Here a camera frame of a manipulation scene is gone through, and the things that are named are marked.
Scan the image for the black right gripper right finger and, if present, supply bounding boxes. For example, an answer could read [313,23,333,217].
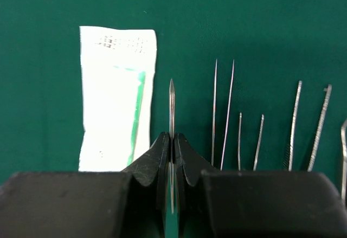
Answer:
[173,133,346,237]

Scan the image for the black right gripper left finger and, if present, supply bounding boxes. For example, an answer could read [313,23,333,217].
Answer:
[1,132,170,237]

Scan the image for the thin steel tweezers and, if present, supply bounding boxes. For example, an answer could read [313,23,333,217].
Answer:
[169,79,175,214]
[210,59,235,170]
[237,112,265,171]
[284,80,332,171]

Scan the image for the white suture packet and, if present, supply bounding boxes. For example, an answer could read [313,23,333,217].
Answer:
[79,26,157,172]

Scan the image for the dark green surgical cloth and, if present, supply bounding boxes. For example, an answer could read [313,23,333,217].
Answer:
[0,0,347,238]

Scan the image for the steel scissors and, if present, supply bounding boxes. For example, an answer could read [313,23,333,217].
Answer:
[340,119,347,205]

